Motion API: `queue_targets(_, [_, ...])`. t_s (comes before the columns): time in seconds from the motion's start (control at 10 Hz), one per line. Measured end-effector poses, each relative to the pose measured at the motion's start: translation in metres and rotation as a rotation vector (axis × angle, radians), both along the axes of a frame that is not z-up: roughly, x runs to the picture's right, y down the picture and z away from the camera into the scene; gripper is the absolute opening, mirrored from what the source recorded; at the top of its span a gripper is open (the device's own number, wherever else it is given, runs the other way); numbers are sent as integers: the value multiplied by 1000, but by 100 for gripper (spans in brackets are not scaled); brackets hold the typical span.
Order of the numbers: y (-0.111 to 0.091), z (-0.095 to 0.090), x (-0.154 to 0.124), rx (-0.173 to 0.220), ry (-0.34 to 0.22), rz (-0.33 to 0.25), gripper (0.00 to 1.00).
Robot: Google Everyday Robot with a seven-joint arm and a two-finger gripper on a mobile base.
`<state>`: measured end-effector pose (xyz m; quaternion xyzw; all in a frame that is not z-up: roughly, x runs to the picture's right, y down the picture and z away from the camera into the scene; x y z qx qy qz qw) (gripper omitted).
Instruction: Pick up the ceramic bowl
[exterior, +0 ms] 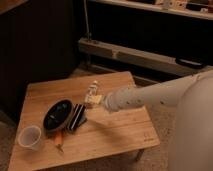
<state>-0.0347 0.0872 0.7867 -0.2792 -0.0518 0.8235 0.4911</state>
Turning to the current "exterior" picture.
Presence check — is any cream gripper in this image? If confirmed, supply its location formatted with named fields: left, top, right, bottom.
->
left=84, top=80, right=102, bottom=107

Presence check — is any black ceramic bowl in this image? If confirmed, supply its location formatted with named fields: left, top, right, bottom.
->
left=43, top=99, right=73, bottom=132

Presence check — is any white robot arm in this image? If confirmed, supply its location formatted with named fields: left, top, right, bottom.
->
left=85, top=70, right=213, bottom=171

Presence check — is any small wooden table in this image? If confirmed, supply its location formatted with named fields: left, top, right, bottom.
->
left=8, top=72, right=160, bottom=171

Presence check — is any grey vertical pole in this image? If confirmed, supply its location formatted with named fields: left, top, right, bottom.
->
left=83, top=0, right=91, bottom=41

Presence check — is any orange carrot toy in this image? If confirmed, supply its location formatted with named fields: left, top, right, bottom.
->
left=54, top=131, right=63, bottom=152

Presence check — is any white shelf with items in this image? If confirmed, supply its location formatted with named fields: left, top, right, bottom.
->
left=90, top=0, right=213, bottom=21

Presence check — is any black handle on baseboard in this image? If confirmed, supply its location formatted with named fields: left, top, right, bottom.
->
left=175, top=58, right=207, bottom=69

